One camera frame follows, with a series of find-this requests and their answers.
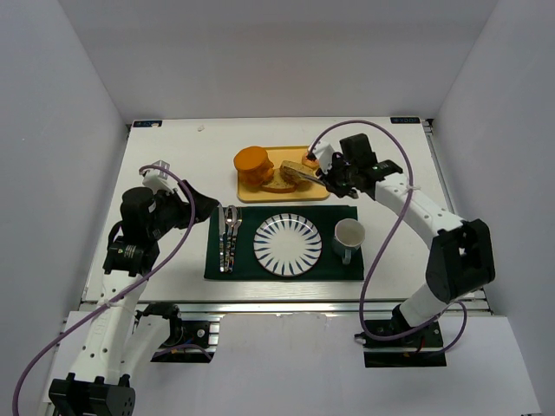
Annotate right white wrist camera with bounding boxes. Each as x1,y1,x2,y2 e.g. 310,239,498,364
307,141,335,174

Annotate seeded bread slice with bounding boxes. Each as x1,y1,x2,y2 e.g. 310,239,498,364
260,169,297,193
278,160,316,188

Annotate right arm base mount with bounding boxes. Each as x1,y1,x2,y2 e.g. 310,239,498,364
354,322,447,368

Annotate blue striped white plate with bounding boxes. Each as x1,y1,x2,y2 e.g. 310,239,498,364
253,213,323,278

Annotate round bread bun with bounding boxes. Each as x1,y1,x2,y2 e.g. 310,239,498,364
301,153,319,170

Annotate yellow tray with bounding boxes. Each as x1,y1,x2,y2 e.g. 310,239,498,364
233,146,330,204

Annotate dark green cloth mat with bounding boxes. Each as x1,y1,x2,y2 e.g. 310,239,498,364
204,205,364,282

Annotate orange bread loaf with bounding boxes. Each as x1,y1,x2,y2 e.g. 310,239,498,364
233,146,274,186

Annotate grey-blue mug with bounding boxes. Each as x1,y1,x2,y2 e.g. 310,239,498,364
332,218,366,265

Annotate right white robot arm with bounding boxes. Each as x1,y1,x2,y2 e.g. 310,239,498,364
312,133,495,340

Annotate blue table label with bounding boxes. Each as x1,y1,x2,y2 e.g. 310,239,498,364
132,120,162,128
389,116,421,124

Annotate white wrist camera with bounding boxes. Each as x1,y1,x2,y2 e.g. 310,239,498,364
139,159,176,194
307,141,335,174

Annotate metal fork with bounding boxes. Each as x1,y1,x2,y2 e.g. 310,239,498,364
230,207,243,272

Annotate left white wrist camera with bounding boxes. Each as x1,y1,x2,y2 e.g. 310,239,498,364
139,159,176,194

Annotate left blue table label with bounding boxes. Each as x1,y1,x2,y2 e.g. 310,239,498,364
132,120,162,128

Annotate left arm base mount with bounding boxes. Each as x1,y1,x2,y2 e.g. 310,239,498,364
134,302,214,363

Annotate metal tongs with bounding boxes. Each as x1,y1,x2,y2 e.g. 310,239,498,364
280,166,326,187

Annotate seeded bread slice back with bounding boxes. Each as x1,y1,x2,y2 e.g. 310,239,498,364
278,160,316,188

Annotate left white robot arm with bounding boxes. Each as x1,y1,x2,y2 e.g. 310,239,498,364
49,183,219,415

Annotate seeded bread slice front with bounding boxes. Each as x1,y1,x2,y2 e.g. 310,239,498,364
260,169,297,193

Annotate right blue table label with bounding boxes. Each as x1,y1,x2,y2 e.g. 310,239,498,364
389,116,421,124

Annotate metal spoon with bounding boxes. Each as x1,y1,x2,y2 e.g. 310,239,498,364
224,205,238,272

